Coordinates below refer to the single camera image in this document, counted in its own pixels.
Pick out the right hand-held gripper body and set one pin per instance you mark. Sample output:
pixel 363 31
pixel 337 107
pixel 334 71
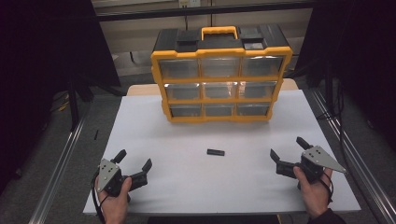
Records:
pixel 317 158

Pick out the person's right hand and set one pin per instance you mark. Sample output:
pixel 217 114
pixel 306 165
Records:
pixel 316 196

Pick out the yellow black drawer organizer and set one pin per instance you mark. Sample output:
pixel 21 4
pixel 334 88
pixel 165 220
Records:
pixel 168 40

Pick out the white wall socket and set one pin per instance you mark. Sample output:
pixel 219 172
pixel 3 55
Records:
pixel 189 3

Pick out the small black floor item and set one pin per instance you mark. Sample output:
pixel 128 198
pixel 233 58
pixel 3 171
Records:
pixel 96 134

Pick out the person's left hand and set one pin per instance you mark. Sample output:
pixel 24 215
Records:
pixel 115 208

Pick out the black stand leg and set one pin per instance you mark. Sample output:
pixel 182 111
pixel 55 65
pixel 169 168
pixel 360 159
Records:
pixel 73 105

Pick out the clear plastic drawer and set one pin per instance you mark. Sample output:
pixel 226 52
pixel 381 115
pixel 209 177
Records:
pixel 252 109

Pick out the metal floor rail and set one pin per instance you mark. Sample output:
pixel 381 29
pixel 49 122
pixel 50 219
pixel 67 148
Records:
pixel 358 161
pixel 59 168

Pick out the black horizontal bar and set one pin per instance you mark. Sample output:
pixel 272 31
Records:
pixel 155 14

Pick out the small black rectangular block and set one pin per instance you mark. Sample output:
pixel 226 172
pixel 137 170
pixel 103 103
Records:
pixel 215 152

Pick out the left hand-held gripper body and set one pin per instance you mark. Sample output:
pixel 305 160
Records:
pixel 109 174

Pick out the grid of clear drawers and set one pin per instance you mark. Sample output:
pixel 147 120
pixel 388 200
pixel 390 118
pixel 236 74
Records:
pixel 179 68

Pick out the wooden table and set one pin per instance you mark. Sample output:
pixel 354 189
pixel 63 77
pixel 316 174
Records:
pixel 141 90

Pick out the black curtain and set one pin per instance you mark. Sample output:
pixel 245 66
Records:
pixel 367 62
pixel 37 62

